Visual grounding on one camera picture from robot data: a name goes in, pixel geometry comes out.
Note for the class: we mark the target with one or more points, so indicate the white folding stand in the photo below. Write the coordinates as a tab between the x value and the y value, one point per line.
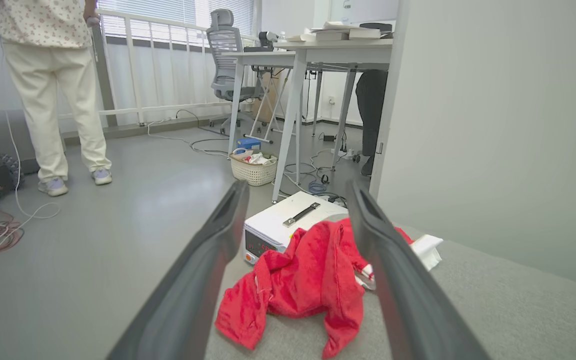
268	107

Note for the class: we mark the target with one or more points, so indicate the clear plastic bottle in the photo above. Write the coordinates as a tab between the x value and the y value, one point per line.
282	36

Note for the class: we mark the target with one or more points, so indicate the seated person dark trousers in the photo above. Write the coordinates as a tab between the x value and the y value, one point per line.
371	110

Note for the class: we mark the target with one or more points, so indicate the large white desk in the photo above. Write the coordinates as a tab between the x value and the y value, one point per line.
338	50

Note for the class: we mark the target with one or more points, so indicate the white power supply box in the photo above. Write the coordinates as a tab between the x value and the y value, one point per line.
274	222

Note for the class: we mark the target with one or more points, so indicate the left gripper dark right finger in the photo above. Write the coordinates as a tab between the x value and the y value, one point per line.
408	300

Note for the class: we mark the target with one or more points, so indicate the red white sports shirt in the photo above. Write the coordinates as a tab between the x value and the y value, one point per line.
308	270

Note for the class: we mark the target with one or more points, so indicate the white woven laundry basket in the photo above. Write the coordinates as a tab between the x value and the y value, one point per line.
253	174

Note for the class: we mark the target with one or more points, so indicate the black power adapter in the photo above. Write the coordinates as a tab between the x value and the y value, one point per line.
328	137

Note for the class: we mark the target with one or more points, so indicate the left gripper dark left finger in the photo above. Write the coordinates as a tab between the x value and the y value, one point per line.
188	300

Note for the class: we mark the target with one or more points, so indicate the black device on desk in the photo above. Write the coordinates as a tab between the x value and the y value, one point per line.
267	39

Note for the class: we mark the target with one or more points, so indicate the white window railing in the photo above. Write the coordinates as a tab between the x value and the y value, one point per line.
133	65

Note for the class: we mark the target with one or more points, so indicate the blue box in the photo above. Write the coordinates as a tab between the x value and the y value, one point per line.
249	144

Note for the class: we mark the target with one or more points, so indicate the white book stack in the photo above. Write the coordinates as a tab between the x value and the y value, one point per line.
348	33

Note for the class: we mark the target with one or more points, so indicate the grey mesh office chair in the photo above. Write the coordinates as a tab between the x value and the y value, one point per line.
224	45

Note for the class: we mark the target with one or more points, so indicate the person in cream trousers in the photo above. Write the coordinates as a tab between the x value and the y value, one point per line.
43	75

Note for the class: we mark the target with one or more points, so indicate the laundry pile in basket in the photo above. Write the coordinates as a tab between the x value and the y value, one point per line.
255	159

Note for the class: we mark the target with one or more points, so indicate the brown cardboard box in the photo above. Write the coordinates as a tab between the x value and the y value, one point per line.
267	95

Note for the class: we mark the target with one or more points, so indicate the small white desk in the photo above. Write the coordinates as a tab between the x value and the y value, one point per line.
263	59

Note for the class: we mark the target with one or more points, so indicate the pale partition frame post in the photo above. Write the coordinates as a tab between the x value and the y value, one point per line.
389	75

